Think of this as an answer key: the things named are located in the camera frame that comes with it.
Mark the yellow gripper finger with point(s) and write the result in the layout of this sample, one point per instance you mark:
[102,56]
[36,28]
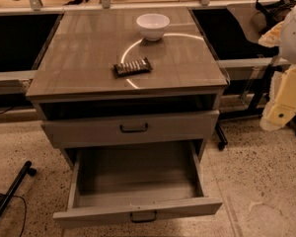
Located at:
[281,107]

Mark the chocolate rxbar wrapper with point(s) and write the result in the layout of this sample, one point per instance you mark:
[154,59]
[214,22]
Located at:
[132,67]

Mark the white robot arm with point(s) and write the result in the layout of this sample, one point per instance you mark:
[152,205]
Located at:
[283,35]

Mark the closed top drawer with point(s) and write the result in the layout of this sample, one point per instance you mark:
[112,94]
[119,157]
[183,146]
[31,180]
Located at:
[86,132]

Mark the grey wooden drawer cabinet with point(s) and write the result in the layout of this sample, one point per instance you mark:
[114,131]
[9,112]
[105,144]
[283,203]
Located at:
[75,79]

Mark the open middle drawer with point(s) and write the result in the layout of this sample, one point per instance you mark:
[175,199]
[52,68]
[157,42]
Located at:
[110,182]

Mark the black headset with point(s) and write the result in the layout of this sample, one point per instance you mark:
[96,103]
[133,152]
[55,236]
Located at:
[275,12]

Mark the white ceramic bowl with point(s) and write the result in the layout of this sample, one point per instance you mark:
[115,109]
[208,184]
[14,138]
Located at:
[152,26]

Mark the black stand leg with wheel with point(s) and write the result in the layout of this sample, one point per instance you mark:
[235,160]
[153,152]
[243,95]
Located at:
[27,169]

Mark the black side table frame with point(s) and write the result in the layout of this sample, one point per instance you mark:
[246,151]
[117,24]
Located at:
[259,99]

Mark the black drawer handle top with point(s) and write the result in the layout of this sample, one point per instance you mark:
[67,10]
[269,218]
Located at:
[133,128]

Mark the black drawer handle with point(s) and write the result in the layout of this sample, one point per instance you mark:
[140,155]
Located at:
[143,217]
[133,128]

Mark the black drawer handle middle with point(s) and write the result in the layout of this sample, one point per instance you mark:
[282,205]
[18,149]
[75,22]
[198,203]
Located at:
[143,217]

